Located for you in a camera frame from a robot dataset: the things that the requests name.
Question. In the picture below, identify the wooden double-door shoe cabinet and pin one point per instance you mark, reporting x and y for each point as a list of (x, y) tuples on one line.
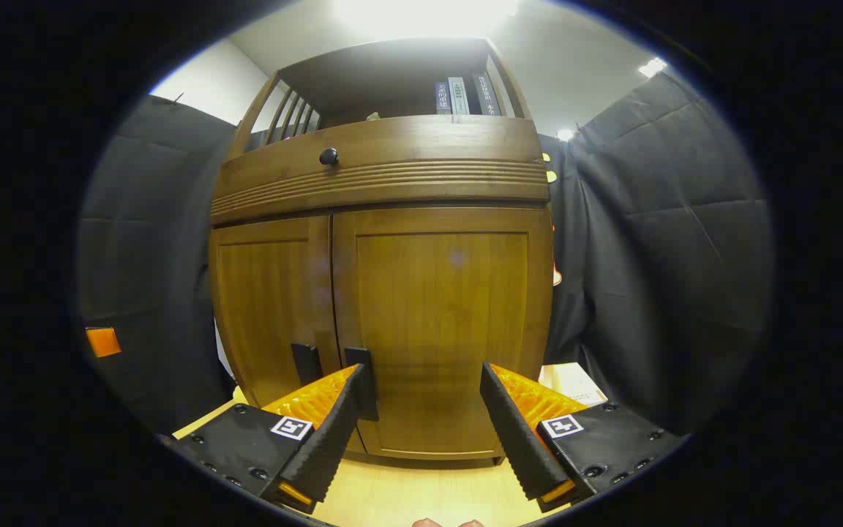
[(392, 73)]

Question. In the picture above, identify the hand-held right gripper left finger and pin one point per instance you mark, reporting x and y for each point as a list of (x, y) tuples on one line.
[(334, 424)]

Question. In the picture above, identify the large ceiling light panel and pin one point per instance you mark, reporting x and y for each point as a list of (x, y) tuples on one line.
[(421, 15)]

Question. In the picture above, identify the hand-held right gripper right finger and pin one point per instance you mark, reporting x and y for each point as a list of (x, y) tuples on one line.
[(513, 432)]

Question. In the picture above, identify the blue spine book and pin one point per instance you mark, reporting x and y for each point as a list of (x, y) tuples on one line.
[(442, 97)]

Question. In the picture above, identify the wooden cabinet drawer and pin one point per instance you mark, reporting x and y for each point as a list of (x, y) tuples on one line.
[(421, 150)]

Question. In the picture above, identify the wooden cabinet door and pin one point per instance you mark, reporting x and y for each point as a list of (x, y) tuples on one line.
[(268, 307), (440, 307)]

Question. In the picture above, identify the small ceiling light panel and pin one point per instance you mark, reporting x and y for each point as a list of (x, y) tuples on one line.
[(652, 67), (566, 135)]

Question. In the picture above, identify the black drawer knob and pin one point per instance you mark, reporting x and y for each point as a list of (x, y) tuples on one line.
[(328, 156)]

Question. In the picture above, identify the dark spine book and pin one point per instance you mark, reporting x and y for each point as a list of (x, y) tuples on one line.
[(486, 93)]

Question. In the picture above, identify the black backdrop cloth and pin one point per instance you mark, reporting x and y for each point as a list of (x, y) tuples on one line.
[(670, 219)]

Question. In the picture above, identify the white spine book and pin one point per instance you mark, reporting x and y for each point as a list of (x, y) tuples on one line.
[(458, 95)]

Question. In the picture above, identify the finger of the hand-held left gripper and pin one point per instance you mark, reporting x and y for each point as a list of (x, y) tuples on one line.
[(103, 342)]

